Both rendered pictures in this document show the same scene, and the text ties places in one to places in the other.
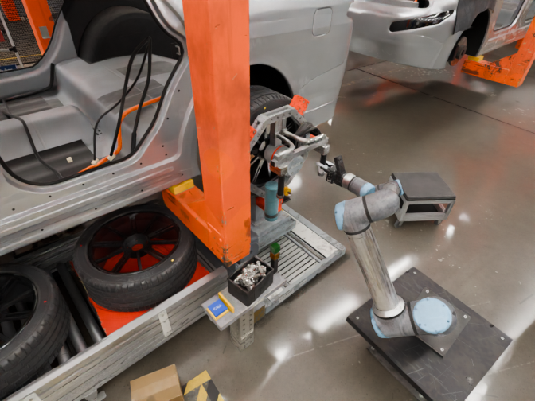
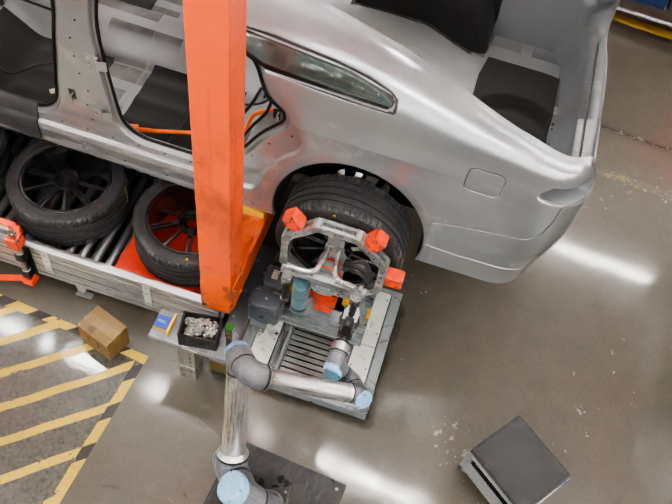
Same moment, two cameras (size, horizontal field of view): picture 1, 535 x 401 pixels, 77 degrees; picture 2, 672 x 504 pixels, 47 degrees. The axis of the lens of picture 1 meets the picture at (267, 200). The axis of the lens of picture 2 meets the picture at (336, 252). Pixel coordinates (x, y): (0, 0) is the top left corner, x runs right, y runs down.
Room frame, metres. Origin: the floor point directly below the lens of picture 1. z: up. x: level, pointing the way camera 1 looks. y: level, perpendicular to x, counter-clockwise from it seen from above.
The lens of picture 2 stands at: (0.40, -1.70, 4.05)
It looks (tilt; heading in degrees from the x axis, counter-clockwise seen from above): 55 degrees down; 50
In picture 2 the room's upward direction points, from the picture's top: 11 degrees clockwise
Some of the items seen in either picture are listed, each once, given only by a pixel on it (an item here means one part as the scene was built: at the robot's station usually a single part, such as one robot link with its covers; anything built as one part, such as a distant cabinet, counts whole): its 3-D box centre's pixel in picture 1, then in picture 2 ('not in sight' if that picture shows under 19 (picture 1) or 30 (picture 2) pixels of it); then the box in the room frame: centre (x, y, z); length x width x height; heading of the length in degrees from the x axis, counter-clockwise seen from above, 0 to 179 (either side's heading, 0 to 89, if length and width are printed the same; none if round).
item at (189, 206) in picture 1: (193, 197); (245, 229); (1.51, 0.42, 0.69); 0.52 x 0.17 x 0.35; 43
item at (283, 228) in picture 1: (255, 225); (328, 304); (1.89, 0.08, 0.13); 0.50 x 0.36 x 0.10; 133
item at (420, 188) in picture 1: (416, 199); (512, 472); (2.24, -1.25, 0.17); 0.43 x 0.36 x 0.34; 95
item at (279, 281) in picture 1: (245, 293); (193, 335); (1.06, 0.10, 0.44); 0.43 x 0.17 x 0.03; 133
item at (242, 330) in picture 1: (241, 321); (190, 353); (1.04, 0.12, 0.21); 0.10 x 0.10 x 0.42; 43
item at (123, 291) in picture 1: (139, 253); (193, 228); (1.35, 0.75, 0.39); 0.66 x 0.66 x 0.24
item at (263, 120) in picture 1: (275, 153); (333, 260); (1.77, -0.04, 0.85); 0.54 x 0.07 x 0.54; 133
